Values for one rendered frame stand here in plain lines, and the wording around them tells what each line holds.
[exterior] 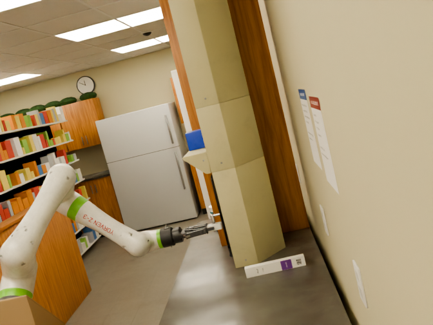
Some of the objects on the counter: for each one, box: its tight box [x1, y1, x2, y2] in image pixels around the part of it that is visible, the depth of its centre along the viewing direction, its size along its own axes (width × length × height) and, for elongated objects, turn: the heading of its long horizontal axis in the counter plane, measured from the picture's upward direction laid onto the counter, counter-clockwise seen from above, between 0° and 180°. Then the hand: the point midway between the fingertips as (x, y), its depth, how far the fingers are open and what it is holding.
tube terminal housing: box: [196, 95, 285, 268], centre depth 235 cm, size 25×32×77 cm
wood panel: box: [159, 0, 310, 246], centre depth 253 cm, size 49×3×140 cm, turn 145°
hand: (214, 226), depth 229 cm, fingers closed, pressing on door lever
